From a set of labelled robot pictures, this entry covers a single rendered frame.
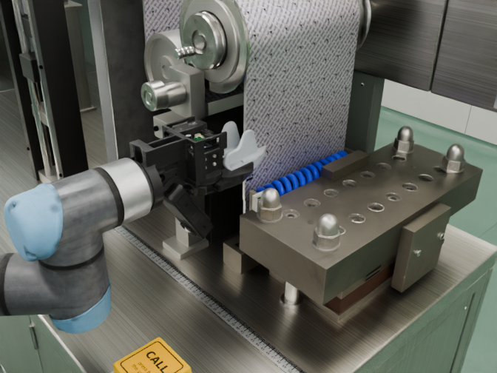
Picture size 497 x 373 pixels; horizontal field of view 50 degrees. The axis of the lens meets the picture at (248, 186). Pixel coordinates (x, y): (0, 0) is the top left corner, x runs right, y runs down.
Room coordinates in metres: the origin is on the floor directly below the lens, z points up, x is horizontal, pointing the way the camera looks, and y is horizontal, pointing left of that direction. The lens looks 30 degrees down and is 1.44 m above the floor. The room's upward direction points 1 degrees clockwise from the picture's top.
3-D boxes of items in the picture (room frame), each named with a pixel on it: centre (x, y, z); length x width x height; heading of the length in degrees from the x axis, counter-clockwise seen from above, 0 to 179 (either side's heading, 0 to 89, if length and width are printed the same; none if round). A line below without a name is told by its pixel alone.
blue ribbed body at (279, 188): (0.75, -0.09, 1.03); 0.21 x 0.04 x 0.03; 133
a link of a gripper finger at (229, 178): (0.64, 0.03, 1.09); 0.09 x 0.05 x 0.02; 132
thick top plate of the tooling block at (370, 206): (0.71, -0.19, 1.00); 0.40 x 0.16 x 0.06; 133
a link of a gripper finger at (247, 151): (0.67, 0.00, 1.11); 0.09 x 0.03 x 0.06; 132
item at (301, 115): (0.77, -0.08, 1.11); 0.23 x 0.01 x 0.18; 133
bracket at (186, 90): (0.73, 0.11, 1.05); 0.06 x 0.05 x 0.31; 133
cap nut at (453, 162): (0.79, -0.34, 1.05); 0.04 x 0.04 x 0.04
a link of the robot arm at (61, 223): (0.50, 0.21, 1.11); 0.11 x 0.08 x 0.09; 133
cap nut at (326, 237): (0.57, -0.10, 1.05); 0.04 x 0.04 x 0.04
